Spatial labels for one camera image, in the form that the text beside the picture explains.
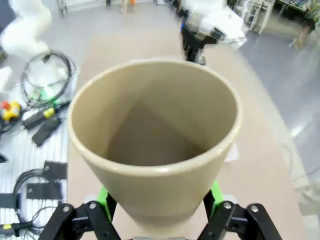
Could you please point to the plain black box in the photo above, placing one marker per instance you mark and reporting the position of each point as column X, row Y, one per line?
column 46, row 132

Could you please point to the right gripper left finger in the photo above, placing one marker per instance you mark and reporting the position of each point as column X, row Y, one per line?
column 95, row 220

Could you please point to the black box with yellow label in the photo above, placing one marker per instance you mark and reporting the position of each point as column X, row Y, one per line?
column 40, row 117

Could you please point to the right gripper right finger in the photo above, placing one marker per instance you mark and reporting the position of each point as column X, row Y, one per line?
column 230, row 220

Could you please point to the yellow emergency stop button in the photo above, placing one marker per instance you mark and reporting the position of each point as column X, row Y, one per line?
column 11, row 111

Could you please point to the woman in floral shirt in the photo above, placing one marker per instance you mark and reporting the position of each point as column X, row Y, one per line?
column 306, row 22

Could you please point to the white shelf frame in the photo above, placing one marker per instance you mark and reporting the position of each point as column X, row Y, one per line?
column 260, row 17

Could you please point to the beige plastic cup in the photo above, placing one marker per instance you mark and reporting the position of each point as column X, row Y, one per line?
column 155, row 190

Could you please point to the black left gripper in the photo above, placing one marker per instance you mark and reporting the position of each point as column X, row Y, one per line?
column 191, row 45

